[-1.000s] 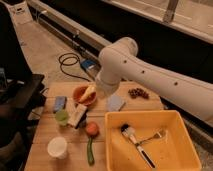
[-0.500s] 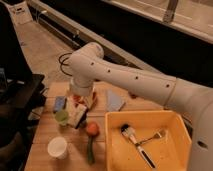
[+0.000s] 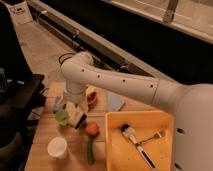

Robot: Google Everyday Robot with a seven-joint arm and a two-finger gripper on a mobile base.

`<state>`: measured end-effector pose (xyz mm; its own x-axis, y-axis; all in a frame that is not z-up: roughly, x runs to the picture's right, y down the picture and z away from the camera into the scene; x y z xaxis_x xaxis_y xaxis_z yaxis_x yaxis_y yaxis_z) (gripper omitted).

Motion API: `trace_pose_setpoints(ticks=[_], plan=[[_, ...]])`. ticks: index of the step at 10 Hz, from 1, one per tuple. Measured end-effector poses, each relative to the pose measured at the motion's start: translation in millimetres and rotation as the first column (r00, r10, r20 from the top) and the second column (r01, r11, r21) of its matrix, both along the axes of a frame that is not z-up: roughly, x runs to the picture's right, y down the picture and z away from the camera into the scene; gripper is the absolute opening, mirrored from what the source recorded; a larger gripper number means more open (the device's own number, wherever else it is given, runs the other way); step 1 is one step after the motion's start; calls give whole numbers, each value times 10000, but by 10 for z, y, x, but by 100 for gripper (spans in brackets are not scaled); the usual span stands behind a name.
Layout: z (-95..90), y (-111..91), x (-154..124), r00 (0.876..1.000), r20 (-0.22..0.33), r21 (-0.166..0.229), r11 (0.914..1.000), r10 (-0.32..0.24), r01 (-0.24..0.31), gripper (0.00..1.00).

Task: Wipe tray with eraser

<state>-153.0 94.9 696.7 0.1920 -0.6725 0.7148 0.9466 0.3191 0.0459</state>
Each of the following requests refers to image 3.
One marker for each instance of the orange toy fruit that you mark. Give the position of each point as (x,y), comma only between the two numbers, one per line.
(92,129)

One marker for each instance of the white paper cup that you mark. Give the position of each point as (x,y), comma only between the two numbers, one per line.
(57,148)

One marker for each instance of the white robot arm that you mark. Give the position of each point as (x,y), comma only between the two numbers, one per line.
(191,105)

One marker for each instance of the white paper sign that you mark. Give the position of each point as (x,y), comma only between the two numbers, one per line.
(20,13)

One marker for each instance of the yellow banana toy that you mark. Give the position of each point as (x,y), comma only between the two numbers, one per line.
(90,95)

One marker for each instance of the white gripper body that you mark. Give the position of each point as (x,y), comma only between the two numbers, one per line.
(74,109)

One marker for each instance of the blue sponge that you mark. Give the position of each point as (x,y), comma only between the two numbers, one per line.
(57,104)

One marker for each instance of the green plastic cup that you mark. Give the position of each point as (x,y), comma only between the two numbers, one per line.
(62,117)

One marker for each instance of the orange bowl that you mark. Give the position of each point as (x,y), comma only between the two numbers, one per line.
(91,100)

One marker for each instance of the black and white brush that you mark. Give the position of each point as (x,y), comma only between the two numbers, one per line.
(129,133)

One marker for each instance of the green toy pepper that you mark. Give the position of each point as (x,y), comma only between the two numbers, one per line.
(90,155)

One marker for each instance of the blue folded cloth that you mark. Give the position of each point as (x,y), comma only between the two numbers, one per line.
(114,102)

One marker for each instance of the metal fork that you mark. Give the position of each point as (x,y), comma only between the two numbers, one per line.
(157,135)

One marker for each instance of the yellow plastic tray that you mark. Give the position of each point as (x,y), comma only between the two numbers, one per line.
(138,141)

